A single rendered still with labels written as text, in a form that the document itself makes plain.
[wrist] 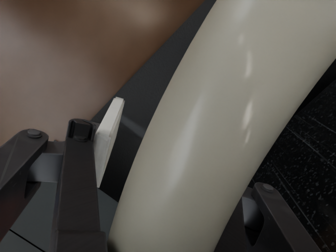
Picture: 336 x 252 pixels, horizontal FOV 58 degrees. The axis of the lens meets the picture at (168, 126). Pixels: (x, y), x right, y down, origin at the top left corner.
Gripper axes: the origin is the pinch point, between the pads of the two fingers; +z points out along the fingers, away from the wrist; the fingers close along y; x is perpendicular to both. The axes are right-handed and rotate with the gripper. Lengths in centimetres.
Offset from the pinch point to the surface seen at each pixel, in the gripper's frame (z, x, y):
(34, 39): 88, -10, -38
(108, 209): 74, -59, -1
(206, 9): 83, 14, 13
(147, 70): 83, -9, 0
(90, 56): 86, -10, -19
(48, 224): 53, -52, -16
